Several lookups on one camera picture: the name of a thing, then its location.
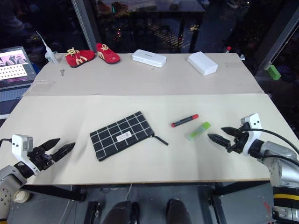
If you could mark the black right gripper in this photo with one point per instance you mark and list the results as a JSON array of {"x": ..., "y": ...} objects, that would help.
[{"x": 240, "y": 140}]

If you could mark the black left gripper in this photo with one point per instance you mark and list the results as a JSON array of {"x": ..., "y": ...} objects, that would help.
[{"x": 39, "y": 158}]

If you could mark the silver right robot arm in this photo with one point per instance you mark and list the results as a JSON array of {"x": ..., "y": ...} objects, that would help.
[{"x": 279, "y": 161}]

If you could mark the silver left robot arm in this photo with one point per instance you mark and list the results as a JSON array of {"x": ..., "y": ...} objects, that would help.
[{"x": 9, "y": 177}]

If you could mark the black grid pencil pouch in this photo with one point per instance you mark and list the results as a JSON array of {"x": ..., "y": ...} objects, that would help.
[{"x": 121, "y": 136}]

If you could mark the white long flat case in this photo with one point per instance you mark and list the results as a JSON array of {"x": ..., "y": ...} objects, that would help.
[{"x": 149, "y": 58}]

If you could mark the black red-capped marker pen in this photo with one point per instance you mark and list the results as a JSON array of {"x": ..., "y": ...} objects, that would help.
[{"x": 184, "y": 120}]

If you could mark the roll of beige tape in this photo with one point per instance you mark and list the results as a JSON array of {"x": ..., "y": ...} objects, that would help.
[{"x": 21, "y": 196}]

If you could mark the small metal key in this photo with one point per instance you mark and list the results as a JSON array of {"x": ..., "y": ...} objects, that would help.
[{"x": 62, "y": 72}]

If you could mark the white rectangular box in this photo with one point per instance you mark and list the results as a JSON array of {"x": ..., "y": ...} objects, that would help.
[{"x": 202, "y": 63}]

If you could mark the green block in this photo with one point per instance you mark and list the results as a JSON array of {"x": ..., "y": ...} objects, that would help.
[{"x": 273, "y": 72}]

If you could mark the laptop computer with lit screen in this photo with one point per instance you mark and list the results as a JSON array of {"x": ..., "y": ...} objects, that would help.
[{"x": 14, "y": 77}]

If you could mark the red-capped small bottle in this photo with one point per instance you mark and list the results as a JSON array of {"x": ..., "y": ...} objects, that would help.
[{"x": 228, "y": 50}]

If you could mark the dark rounded robot knee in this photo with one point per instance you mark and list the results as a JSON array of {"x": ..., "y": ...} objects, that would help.
[{"x": 178, "y": 211}]

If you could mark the red shoe with yellow laces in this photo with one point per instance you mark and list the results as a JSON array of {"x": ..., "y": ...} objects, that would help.
[
  {"x": 79, "y": 58},
  {"x": 108, "y": 54}
]

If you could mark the grey metal pillar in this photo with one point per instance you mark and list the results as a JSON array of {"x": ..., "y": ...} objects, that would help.
[{"x": 85, "y": 25}]

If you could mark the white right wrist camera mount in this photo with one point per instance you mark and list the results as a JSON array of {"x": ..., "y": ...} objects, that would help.
[{"x": 251, "y": 130}]

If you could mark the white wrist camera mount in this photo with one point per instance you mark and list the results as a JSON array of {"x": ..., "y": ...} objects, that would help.
[
  {"x": 251, "y": 130},
  {"x": 20, "y": 149}
]

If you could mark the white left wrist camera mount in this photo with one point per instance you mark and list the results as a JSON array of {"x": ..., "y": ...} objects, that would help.
[{"x": 20, "y": 149}]

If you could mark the black table frame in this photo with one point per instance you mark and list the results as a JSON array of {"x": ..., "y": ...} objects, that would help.
[{"x": 58, "y": 192}]

